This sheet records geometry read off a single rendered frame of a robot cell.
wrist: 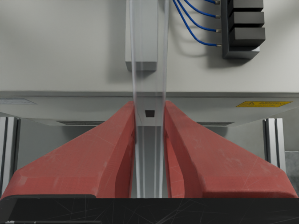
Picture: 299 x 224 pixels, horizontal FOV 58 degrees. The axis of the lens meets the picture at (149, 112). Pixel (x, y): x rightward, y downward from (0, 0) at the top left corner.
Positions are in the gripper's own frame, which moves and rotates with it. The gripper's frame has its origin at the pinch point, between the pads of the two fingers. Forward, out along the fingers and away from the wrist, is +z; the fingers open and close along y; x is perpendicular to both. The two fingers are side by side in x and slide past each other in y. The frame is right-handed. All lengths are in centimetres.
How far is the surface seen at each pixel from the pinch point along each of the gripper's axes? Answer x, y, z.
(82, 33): 8.6, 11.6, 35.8
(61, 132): 61, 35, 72
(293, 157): 67, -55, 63
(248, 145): 64, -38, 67
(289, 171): 70, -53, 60
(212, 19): 6.7, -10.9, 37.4
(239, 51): 9.3, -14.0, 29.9
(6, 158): 45, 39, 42
